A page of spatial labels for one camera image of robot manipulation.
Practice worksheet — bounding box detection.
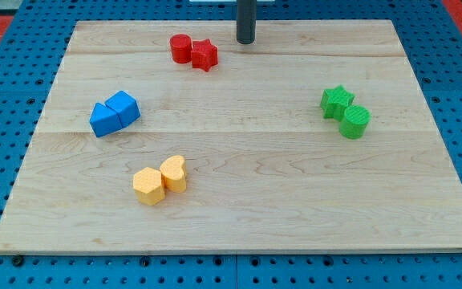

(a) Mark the red star block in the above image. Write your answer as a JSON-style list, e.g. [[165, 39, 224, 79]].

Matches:
[[191, 39, 218, 71]]

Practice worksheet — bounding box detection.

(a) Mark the blue cube block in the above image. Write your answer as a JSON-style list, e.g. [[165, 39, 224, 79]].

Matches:
[[104, 91, 140, 128]]

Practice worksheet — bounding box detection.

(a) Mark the green star block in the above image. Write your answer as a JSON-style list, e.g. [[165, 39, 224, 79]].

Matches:
[[320, 85, 355, 121]]

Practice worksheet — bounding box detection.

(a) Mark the yellow heart block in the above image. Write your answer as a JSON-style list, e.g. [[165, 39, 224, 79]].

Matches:
[[160, 155, 187, 193]]

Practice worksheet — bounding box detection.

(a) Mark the light wooden board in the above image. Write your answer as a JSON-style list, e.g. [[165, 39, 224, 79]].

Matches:
[[0, 20, 462, 255]]

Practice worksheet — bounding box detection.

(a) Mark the yellow hexagon block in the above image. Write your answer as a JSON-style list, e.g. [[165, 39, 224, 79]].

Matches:
[[132, 167, 165, 206]]

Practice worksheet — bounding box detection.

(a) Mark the red cylinder block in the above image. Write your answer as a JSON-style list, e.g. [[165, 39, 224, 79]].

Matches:
[[169, 34, 192, 64]]

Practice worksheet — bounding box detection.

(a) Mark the green cylinder block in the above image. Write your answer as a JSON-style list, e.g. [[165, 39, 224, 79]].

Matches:
[[338, 105, 371, 139]]

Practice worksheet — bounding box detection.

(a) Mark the blue triangle block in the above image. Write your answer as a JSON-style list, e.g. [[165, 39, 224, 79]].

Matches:
[[89, 103, 122, 137]]

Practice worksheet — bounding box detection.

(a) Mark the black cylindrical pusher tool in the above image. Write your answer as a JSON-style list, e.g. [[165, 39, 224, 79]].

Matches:
[[236, 0, 257, 45]]

